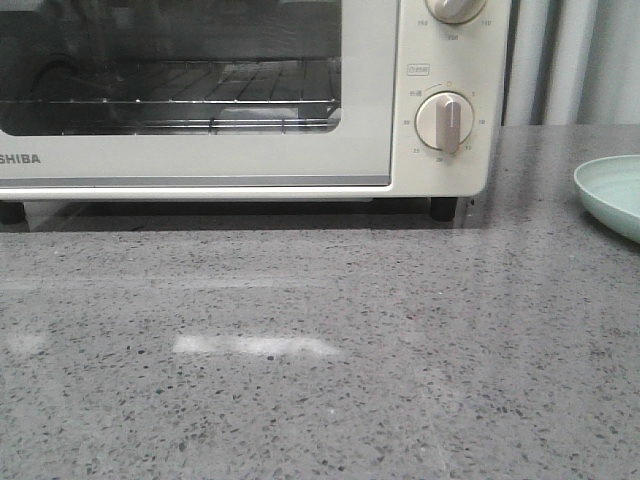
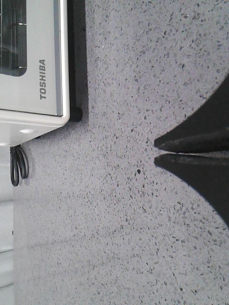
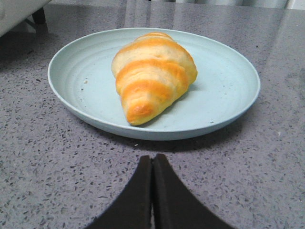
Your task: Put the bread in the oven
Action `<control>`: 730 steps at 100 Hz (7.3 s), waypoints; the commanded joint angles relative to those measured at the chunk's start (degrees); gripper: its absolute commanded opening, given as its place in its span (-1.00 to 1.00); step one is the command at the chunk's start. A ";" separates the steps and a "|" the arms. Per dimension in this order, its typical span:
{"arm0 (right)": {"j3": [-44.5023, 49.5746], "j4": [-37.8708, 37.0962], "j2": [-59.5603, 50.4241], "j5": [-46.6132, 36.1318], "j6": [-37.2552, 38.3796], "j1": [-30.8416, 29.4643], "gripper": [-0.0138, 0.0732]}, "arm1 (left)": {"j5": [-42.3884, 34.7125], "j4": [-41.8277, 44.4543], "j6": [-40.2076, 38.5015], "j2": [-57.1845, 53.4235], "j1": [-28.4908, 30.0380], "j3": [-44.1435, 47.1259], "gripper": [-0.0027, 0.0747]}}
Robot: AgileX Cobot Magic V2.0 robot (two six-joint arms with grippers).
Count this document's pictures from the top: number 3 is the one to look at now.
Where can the golden striped croissant bread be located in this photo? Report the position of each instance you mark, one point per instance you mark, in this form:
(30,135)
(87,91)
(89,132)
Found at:
(151,73)

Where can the white toaster oven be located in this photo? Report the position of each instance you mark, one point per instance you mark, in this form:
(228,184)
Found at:
(12,12)

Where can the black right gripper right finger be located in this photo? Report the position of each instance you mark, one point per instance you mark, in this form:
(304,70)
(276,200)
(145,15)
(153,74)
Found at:
(175,207)

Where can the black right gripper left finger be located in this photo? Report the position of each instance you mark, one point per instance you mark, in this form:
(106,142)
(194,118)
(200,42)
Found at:
(132,208)

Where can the light green round plate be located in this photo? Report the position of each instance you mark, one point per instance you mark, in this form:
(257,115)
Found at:
(226,86)

